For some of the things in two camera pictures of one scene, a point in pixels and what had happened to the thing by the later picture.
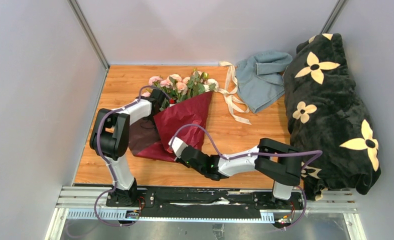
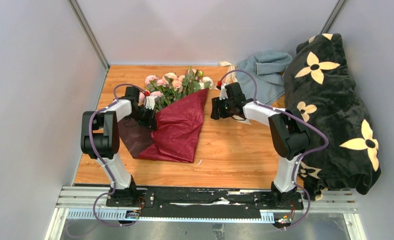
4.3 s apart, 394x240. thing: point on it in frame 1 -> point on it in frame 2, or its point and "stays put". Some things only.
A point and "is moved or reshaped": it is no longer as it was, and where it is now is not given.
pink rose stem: x=158 y=81 is moved or reshaped
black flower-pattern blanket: x=324 y=113 stays put
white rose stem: x=212 y=85 is moved or reshaped
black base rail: x=203 y=202 stays put
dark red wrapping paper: x=184 y=120 stays put
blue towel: x=260 y=77 stays put
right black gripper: x=182 y=161 -> x=216 y=104
